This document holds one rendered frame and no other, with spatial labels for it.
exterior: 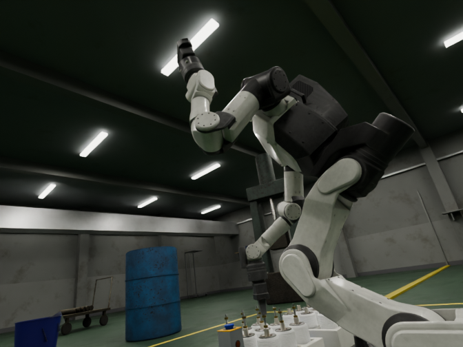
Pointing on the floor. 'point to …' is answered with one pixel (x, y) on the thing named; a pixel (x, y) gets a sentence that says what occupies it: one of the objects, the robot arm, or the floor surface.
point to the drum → (151, 294)
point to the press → (266, 184)
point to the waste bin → (38, 332)
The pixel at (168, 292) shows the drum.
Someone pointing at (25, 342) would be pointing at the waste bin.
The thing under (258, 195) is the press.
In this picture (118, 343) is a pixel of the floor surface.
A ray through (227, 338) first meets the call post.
